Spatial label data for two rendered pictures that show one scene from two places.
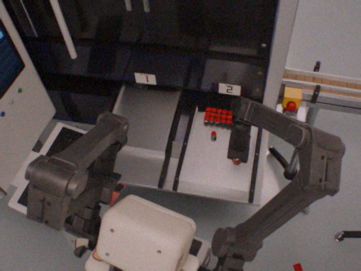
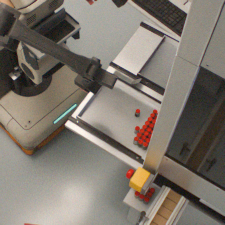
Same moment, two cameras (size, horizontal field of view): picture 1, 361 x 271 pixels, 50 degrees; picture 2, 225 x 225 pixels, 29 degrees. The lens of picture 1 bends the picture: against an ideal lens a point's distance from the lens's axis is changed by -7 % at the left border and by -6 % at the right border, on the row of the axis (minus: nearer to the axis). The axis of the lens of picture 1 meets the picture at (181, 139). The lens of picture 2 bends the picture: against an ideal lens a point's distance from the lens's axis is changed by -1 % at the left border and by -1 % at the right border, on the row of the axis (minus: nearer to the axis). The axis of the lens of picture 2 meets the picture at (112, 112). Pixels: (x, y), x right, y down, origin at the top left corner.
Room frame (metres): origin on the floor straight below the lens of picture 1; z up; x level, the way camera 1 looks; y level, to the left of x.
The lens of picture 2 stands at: (0.92, -1.01, 2.68)
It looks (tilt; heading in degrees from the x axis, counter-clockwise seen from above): 64 degrees down; 102
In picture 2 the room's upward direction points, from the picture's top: 5 degrees clockwise
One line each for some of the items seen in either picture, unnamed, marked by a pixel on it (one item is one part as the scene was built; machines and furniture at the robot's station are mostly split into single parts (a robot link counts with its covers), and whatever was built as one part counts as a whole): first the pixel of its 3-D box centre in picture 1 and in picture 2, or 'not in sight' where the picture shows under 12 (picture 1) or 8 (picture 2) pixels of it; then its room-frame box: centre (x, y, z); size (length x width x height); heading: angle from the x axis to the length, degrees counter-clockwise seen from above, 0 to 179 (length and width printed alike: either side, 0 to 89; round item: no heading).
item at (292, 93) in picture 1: (291, 97); (141, 180); (0.95, -0.45, 1.00); 0.08 x 0.07 x 0.07; 163
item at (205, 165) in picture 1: (221, 148); (124, 115); (0.80, -0.15, 0.90); 0.34 x 0.26 x 0.04; 163
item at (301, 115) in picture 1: (291, 107); (144, 197); (0.98, -0.48, 0.87); 0.14 x 0.13 x 0.02; 163
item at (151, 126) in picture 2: (226, 119); (149, 129); (0.93, -0.19, 0.90); 0.18 x 0.02 x 0.05; 73
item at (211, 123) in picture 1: (225, 124); (145, 126); (0.90, -0.18, 0.90); 0.18 x 0.02 x 0.05; 73
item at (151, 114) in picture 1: (143, 114); (181, 72); (1.00, 0.14, 0.90); 0.34 x 0.26 x 0.04; 163
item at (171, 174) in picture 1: (173, 160); (126, 76); (0.76, 0.04, 0.91); 0.14 x 0.03 x 0.06; 163
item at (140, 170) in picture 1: (180, 137); (150, 94); (0.88, 0.00, 0.87); 0.70 x 0.48 x 0.02; 73
